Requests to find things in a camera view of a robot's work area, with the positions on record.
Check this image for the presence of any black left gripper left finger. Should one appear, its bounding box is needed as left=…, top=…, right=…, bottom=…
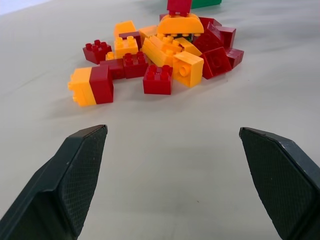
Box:
left=0, top=124, right=109, bottom=240

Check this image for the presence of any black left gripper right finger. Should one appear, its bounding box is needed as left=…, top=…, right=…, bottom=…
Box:
left=238, top=126, right=320, bottom=240

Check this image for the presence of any red studded toy block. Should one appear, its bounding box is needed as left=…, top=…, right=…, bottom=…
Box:
left=122, top=51, right=150, bottom=80
left=82, top=39, right=113, bottom=66
left=142, top=64, right=174, bottom=96

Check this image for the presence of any long orange toy block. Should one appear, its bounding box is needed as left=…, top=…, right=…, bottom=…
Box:
left=141, top=34, right=184, bottom=68

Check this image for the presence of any orange curved plastic brick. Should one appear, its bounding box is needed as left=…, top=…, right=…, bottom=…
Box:
left=156, top=13, right=205, bottom=35

